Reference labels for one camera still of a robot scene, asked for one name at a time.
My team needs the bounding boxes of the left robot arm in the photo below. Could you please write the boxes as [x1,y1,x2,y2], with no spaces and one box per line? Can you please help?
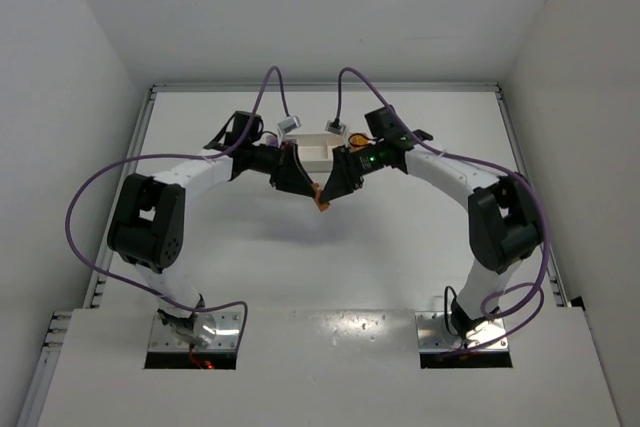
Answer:
[107,111,321,338]

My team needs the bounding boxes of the back aluminium frame rail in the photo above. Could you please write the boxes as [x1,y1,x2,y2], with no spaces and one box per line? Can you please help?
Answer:
[152,80,500,95]

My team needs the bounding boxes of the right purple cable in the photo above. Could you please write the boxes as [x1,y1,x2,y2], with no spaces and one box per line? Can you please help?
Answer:
[327,66,551,359]

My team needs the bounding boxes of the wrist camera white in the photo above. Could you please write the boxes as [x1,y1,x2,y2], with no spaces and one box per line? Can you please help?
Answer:
[277,115,301,139]
[325,118,348,137]

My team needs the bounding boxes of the white three-compartment tray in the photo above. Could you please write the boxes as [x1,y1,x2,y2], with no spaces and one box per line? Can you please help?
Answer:
[294,132,344,173]

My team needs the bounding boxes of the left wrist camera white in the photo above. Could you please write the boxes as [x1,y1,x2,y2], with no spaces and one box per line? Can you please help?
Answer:
[277,115,301,139]

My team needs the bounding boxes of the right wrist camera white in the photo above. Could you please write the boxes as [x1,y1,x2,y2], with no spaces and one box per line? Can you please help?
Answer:
[325,118,348,137]

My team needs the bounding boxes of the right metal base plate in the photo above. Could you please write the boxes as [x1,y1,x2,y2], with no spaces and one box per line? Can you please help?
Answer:
[415,311,509,354]

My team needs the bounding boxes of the metal base plate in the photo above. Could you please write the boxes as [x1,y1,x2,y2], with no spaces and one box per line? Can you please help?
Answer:
[415,311,509,354]
[148,311,242,353]

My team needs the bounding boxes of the yellow oval orange-pattern lego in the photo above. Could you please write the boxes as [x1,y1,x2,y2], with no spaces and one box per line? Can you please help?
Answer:
[348,133,373,149]

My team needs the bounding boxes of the left aluminium frame rail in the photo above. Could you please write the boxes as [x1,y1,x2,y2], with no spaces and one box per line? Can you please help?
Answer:
[14,87,155,427]

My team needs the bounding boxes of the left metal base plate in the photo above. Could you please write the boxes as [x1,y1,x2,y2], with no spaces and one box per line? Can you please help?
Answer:
[148,311,242,353]

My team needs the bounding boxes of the purple cable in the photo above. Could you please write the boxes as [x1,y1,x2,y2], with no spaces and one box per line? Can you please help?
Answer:
[65,65,294,348]
[327,66,551,359]

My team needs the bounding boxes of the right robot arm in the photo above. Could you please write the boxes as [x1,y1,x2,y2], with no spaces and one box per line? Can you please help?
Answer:
[320,107,548,338]

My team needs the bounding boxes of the brown lego brick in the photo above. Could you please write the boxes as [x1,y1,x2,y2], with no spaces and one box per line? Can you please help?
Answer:
[311,183,330,212]

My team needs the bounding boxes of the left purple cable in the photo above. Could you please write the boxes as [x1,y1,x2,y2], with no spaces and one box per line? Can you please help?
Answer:
[65,65,294,348]

